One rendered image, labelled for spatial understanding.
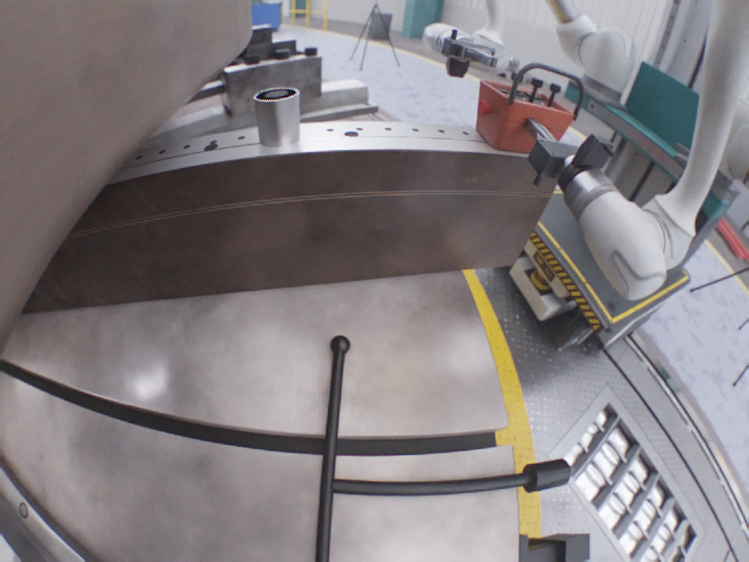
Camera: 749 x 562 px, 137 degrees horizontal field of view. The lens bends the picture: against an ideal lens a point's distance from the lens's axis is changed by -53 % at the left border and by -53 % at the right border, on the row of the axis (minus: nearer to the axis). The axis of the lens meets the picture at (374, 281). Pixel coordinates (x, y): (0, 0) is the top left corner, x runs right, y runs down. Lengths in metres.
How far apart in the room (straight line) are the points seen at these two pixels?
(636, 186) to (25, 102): 1.42
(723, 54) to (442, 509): 0.84
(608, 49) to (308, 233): 1.07
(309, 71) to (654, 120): 1.40
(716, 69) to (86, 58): 0.60
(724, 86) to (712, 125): 0.07
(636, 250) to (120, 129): 0.56
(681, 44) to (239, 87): 1.69
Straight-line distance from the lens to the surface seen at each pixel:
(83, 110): 0.24
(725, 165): 0.99
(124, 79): 0.28
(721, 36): 0.50
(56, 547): 0.91
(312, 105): 1.70
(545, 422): 1.18
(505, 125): 0.67
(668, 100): 1.22
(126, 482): 0.80
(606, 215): 0.49
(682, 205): 0.61
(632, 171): 1.35
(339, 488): 0.60
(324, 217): 0.66
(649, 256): 0.48
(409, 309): 0.78
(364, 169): 0.60
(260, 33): 1.57
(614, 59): 1.17
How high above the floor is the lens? 0.95
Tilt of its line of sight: 51 degrees down
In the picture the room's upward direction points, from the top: 8 degrees clockwise
